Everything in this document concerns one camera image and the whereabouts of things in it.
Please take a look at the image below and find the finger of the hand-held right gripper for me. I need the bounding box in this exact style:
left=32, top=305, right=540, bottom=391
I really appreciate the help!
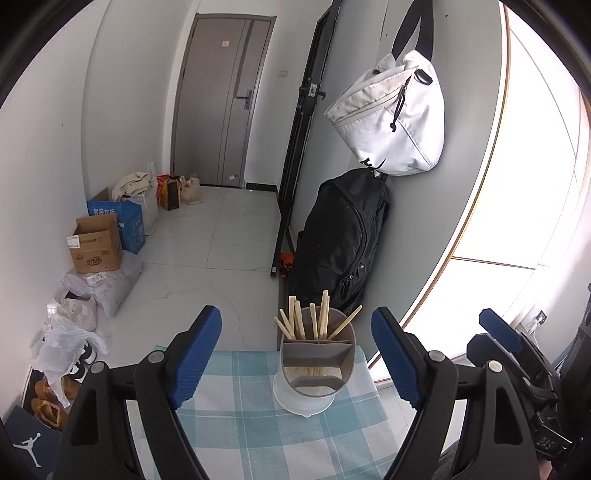
left=479, top=308, right=557, bottom=384
left=466, top=333, right=559, bottom=411

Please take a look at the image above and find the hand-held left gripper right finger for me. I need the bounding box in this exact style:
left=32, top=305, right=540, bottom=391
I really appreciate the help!
left=370, top=307, right=541, bottom=480

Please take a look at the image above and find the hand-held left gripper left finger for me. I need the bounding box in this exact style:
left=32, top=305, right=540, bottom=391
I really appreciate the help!
left=54, top=305, right=222, bottom=480

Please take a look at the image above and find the pile of wooden chopsticks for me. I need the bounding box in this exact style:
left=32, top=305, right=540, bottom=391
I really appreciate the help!
left=274, top=290, right=364, bottom=379

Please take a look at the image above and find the white utensil holder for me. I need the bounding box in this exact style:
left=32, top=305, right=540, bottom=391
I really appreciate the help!
left=272, top=307, right=355, bottom=415

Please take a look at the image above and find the white shoulder bag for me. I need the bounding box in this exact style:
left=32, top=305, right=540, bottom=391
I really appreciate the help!
left=324, top=0, right=446, bottom=177

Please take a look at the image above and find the teal checked tablecloth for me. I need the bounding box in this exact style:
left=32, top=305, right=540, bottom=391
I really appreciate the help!
left=124, top=348, right=419, bottom=480

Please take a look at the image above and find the large grey parcel bag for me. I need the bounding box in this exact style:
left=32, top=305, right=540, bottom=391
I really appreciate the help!
left=63, top=251, right=144, bottom=318

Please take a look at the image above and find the small white parcel bag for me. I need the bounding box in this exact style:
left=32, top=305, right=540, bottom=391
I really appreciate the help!
left=45, top=291, right=98, bottom=330

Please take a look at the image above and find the white plastic bag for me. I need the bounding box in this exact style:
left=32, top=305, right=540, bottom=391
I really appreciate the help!
left=31, top=316, right=108, bottom=407

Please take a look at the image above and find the black backpack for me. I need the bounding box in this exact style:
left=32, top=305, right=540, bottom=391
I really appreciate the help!
left=288, top=167, right=391, bottom=315

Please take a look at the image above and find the brown cardboard box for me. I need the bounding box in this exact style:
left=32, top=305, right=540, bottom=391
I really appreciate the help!
left=68, top=213, right=123, bottom=275

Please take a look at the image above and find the blue cardboard box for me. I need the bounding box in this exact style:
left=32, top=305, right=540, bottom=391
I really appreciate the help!
left=87, top=187, right=146, bottom=254

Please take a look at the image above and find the brown boot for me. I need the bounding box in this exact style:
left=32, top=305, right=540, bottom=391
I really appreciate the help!
left=34, top=376, right=70, bottom=400
left=30, top=397, right=70, bottom=428

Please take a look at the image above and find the yellow and red bag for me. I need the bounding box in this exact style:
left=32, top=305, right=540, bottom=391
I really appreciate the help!
left=156, top=174, right=182, bottom=212

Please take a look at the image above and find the beige tote bag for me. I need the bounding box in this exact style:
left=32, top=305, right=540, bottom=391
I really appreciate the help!
left=179, top=173, right=205, bottom=205

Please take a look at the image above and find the beige folded cloth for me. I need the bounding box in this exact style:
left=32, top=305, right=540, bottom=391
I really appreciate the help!
left=112, top=172, right=158, bottom=201

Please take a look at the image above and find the dark blue shoe box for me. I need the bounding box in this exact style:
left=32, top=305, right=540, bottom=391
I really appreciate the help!
left=0, top=405, right=63, bottom=480

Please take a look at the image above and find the grey door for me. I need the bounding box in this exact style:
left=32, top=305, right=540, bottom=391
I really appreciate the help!
left=171, top=13, right=278, bottom=188

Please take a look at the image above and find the black metal frame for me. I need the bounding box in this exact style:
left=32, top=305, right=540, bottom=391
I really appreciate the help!
left=270, top=0, right=342, bottom=278

